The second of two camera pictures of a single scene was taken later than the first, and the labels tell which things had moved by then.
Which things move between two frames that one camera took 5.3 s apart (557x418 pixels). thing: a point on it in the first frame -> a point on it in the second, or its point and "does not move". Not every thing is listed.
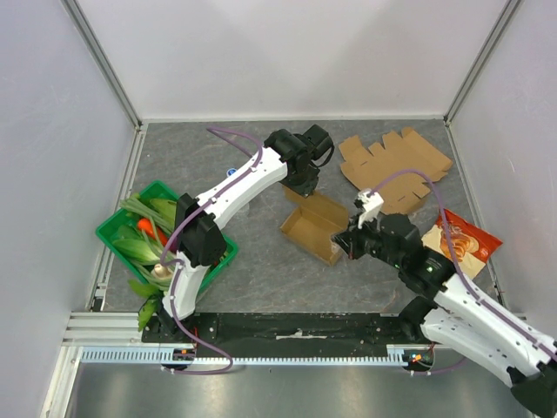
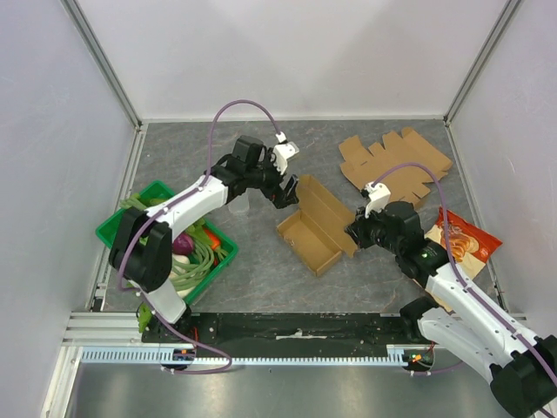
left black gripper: (307, 188) -> (276, 194)
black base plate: (291, 332) does not move
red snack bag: (466, 238) does not move
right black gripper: (352, 242) -> (363, 232)
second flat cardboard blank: (366, 167) does not move
